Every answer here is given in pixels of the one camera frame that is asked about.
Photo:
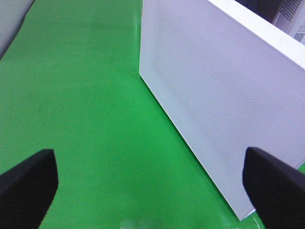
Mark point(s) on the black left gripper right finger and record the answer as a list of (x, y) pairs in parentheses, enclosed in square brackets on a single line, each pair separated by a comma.
[(275, 189)]

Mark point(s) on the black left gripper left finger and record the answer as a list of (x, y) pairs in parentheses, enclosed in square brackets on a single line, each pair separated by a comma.
[(27, 191)]

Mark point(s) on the white microwave door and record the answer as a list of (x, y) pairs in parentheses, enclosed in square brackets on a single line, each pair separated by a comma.
[(228, 80)]

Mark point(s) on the clear tape strip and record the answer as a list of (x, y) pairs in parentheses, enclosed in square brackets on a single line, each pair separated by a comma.
[(129, 223)]

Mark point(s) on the white microwave oven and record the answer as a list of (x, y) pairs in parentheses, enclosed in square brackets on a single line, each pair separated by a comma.
[(287, 15)]

